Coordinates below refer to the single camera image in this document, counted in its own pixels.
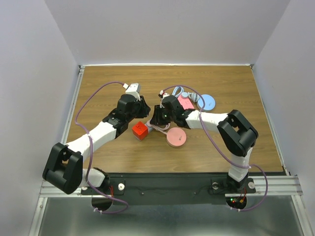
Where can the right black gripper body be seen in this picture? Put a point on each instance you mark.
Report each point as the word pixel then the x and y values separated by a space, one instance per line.
pixel 162 117

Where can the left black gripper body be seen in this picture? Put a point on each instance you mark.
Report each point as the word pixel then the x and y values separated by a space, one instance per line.
pixel 139 111

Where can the red cube socket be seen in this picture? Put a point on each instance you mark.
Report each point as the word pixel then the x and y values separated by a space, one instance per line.
pixel 134 130

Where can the pink round socket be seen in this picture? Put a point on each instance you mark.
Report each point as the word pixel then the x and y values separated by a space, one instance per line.
pixel 176 137

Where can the pink triangular power strip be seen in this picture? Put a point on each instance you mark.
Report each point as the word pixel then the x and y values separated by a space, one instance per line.
pixel 185 102

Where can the blue round socket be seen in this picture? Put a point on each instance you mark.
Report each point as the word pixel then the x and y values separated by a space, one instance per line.
pixel 207 102

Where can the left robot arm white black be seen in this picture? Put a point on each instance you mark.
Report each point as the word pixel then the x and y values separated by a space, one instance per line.
pixel 64 167

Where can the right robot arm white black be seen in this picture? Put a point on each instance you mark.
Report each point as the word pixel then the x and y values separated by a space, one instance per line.
pixel 237 133

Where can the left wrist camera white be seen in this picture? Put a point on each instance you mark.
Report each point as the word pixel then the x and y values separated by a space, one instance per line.
pixel 133 89

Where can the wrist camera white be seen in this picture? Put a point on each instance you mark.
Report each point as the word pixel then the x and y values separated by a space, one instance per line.
pixel 164 97
pixel 133 89

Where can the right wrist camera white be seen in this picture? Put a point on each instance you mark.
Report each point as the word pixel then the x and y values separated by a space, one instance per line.
pixel 164 97

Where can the aluminium frame rail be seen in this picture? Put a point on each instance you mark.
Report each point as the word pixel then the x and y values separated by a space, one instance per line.
pixel 68 105

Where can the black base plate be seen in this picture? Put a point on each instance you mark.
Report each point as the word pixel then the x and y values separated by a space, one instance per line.
pixel 174 188

